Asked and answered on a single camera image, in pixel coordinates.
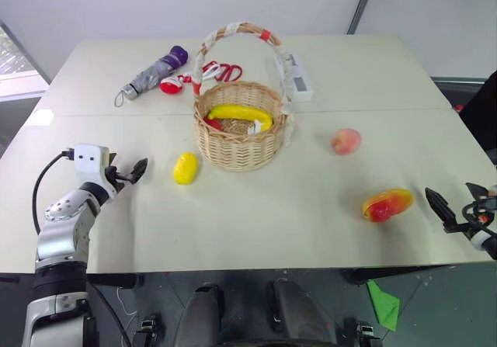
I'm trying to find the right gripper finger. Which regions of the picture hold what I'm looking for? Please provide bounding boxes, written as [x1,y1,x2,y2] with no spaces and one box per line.
[465,182,490,199]
[425,186,457,228]

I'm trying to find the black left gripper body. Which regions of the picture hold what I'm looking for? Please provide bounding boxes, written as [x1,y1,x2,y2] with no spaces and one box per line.
[103,165,135,195]

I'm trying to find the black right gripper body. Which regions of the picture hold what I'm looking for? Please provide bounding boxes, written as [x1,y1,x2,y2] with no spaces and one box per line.
[443,203,495,236]

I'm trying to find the yellow lemon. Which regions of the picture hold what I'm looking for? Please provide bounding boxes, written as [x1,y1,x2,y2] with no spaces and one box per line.
[172,151,200,186]

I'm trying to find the red yellow mango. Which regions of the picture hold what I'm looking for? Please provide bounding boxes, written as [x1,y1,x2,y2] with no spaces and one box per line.
[362,188,415,224]

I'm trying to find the black bulky object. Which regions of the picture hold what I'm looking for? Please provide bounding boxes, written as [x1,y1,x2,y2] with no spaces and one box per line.
[457,68,497,166]

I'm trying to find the red white striped pouch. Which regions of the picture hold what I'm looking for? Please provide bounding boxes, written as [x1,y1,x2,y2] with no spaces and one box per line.
[158,73,195,95]

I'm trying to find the grey purple folded umbrella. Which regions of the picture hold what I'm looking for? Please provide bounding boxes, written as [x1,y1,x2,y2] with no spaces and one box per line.
[113,45,189,108]

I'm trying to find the yellow banana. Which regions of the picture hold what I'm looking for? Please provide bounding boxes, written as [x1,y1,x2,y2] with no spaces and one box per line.
[207,104,274,133]

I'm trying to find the green paper sheet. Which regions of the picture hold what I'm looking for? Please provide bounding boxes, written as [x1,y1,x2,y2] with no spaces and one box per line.
[366,279,401,332]

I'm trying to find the pink peach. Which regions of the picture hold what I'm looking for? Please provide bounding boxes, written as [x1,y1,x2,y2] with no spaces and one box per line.
[330,127,363,157]

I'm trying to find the dark grey rounded shape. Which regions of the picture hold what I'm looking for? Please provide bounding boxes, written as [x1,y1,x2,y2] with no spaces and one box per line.
[265,278,332,347]
[182,282,227,347]

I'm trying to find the white device with display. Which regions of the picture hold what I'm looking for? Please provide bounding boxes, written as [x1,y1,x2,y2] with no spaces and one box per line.
[273,51,315,102]

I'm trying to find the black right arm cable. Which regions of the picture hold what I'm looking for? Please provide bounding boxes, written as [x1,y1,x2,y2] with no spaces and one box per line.
[461,201,497,240]

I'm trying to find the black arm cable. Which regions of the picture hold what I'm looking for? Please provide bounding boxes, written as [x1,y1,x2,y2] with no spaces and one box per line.
[31,149,77,234]
[461,201,497,240]

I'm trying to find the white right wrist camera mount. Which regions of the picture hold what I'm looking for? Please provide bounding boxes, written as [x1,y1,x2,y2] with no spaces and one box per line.
[471,183,497,252]

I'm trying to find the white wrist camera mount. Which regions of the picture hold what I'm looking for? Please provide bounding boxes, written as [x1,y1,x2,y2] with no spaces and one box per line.
[73,143,116,200]
[471,183,497,252]

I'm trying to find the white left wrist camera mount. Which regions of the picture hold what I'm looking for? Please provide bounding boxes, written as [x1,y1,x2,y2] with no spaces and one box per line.
[73,143,116,200]

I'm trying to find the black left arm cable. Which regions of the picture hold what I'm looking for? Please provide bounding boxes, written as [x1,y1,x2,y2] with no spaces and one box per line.
[31,149,77,234]

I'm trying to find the black table frame bar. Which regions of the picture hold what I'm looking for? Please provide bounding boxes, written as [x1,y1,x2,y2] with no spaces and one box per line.
[339,265,457,286]
[85,272,147,290]

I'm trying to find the wicker basket with handle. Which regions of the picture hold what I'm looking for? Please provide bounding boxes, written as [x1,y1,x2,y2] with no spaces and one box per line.
[190,20,297,173]

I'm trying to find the window with grey frame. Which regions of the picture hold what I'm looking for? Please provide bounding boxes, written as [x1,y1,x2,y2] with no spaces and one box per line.
[0,20,52,100]

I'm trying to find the red handled scissors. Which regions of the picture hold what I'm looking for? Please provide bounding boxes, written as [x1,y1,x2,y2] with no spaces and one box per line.
[201,61,243,84]

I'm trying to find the black floor bracket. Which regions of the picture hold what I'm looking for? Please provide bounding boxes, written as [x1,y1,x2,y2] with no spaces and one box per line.
[354,317,384,347]
[133,314,162,347]

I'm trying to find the grey wall strip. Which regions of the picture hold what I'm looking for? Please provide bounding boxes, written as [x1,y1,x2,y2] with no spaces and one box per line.
[346,0,380,36]

